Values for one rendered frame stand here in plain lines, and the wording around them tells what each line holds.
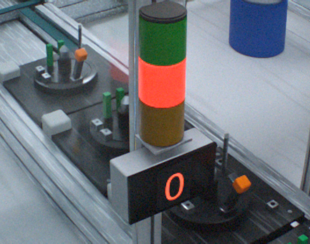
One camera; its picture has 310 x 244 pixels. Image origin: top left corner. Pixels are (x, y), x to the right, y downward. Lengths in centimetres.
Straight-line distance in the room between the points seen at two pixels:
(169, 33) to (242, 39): 111
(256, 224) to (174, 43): 48
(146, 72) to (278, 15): 108
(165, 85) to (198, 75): 99
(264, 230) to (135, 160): 38
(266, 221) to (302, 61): 78
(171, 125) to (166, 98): 4
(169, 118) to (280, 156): 73
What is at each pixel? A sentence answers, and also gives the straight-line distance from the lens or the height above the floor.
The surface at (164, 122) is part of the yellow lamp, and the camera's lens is 77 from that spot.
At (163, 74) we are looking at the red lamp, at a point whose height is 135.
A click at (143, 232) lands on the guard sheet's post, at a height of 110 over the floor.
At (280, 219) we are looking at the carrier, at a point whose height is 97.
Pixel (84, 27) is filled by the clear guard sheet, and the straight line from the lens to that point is 72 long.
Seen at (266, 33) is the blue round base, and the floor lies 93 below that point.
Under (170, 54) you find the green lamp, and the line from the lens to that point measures 72.
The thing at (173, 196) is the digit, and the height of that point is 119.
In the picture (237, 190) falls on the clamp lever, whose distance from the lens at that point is 105.
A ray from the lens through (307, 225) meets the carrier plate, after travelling 114.
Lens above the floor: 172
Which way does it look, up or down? 33 degrees down
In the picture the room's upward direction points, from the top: 1 degrees clockwise
